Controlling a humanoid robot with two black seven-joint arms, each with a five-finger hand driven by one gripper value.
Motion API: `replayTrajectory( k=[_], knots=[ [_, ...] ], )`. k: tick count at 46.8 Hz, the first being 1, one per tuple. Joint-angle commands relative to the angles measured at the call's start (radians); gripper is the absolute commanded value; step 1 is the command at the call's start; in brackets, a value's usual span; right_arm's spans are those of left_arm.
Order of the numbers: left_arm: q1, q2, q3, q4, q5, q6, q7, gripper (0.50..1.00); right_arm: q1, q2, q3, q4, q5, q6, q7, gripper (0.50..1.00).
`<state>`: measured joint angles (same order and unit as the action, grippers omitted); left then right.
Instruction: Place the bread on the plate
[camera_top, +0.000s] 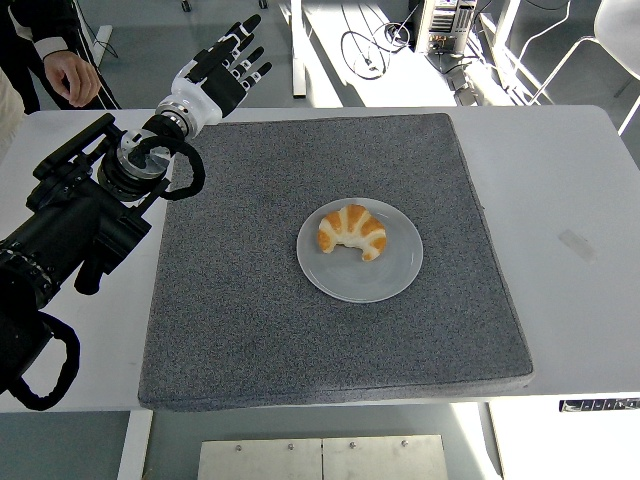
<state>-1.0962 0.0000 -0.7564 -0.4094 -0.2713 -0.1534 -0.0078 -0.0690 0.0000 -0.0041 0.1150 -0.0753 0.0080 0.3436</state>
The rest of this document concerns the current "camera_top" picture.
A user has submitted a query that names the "table control panel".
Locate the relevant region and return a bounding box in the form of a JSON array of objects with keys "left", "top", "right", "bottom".
[{"left": 558, "top": 398, "right": 640, "bottom": 414}]

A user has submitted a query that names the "computer tower case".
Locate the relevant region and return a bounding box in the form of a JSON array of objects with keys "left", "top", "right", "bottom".
[{"left": 414, "top": 0, "right": 476, "bottom": 55}]

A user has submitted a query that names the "person's hand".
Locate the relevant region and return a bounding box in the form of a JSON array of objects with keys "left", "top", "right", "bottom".
[{"left": 43, "top": 49, "right": 103, "bottom": 109}]

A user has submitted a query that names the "grey power strip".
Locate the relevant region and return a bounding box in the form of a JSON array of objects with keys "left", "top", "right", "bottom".
[{"left": 447, "top": 69, "right": 481, "bottom": 106}]

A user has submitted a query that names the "grey round plate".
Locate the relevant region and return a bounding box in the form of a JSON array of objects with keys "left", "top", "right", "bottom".
[{"left": 296, "top": 197, "right": 424, "bottom": 304}]

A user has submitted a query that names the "white chair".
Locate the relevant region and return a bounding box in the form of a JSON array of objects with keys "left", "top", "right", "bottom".
[{"left": 529, "top": 0, "right": 640, "bottom": 136}]

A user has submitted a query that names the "clear tape piece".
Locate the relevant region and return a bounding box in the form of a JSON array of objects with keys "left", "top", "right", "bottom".
[{"left": 557, "top": 228, "right": 599, "bottom": 262}]

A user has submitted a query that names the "person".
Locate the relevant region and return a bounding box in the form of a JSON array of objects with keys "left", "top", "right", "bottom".
[{"left": 0, "top": 0, "right": 121, "bottom": 156}]

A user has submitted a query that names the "black cable loop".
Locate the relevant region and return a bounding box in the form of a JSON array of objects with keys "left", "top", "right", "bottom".
[{"left": 340, "top": 22, "right": 416, "bottom": 81}]

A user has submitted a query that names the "white desk post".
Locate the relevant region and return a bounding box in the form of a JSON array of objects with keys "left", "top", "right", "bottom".
[{"left": 289, "top": 0, "right": 307, "bottom": 99}]

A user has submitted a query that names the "croissant bread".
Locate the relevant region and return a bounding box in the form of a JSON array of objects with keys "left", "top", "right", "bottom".
[{"left": 316, "top": 203, "right": 388, "bottom": 262}]

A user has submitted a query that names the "grey metal plate with screws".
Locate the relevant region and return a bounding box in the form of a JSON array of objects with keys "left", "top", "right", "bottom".
[{"left": 197, "top": 434, "right": 449, "bottom": 480}]

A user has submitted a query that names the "white table leg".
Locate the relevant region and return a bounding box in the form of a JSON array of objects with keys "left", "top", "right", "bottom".
[{"left": 117, "top": 410, "right": 154, "bottom": 480}]

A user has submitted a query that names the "white desk leg with foot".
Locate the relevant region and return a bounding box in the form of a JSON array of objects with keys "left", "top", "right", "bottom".
[{"left": 74, "top": 0, "right": 114, "bottom": 66}]

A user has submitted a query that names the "grey speckled mat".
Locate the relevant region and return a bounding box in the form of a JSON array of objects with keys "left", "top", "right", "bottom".
[{"left": 137, "top": 112, "right": 534, "bottom": 413}]

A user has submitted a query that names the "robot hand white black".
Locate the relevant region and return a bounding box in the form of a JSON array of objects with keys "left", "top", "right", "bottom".
[{"left": 170, "top": 13, "right": 274, "bottom": 125}]

